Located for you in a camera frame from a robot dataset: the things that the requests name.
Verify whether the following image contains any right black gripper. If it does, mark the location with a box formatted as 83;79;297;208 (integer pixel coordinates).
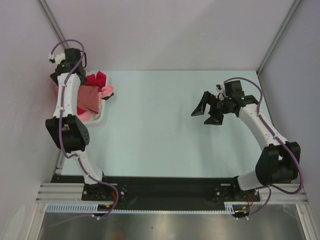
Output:
191;91;231;126

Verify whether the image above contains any salmon pink t shirt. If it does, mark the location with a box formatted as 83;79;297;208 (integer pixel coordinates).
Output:
77;85;101;114

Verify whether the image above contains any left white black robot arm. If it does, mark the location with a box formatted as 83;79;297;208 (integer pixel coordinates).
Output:
45;48;111;200

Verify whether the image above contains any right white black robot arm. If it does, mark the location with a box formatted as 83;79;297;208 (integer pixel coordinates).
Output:
191;77;304;201

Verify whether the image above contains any crimson red t shirt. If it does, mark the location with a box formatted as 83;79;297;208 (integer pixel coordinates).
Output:
49;70;108;92

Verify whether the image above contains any light pink t shirt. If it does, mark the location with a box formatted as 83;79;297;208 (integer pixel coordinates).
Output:
53;82;114;126

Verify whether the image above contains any white plastic laundry basket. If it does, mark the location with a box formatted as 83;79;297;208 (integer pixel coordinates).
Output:
51;71;112;127

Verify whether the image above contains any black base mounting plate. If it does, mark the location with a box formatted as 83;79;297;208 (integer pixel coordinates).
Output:
51;174;293;211

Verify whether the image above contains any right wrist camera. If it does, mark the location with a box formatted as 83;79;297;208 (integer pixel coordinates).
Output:
216;82;226;101

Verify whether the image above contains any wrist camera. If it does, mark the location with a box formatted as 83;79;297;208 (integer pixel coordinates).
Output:
216;82;226;101
48;53;66;65

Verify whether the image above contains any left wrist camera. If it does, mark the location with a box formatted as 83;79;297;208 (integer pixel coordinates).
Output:
48;53;66;65

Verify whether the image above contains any left aluminium corner post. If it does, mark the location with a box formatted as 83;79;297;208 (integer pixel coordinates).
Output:
36;0;65;42

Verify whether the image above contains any aluminium corner post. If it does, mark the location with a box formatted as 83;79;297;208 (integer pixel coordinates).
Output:
256;0;303;77
36;0;65;42

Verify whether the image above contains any white slotted cable duct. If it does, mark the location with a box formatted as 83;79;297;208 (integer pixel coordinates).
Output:
46;202;248;215

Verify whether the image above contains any aluminium front rail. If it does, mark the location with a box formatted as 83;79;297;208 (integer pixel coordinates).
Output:
35;183;309;204

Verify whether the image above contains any right aluminium corner post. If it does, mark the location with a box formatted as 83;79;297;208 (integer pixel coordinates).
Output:
256;0;303;77

